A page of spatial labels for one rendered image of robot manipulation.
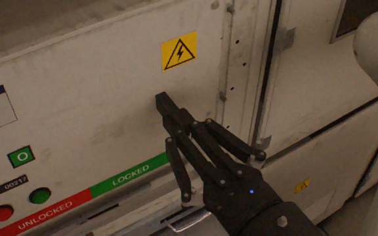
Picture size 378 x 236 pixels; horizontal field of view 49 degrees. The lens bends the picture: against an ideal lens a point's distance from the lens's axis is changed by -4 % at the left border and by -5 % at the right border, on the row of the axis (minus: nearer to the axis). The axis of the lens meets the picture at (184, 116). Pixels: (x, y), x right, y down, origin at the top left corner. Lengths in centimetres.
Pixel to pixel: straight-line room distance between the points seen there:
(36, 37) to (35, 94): 7
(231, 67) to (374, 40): 25
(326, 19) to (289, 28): 10
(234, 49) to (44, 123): 35
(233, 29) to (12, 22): 35
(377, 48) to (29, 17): 53
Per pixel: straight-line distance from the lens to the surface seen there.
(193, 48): 60
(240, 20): 71
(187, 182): 52
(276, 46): 77
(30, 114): 54
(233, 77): 78
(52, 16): 53
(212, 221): 94
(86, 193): 71
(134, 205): 72
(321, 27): 85
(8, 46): 50
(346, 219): 203
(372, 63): 77
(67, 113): 56
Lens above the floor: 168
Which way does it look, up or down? 48 degrees down
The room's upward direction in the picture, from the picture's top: straight up
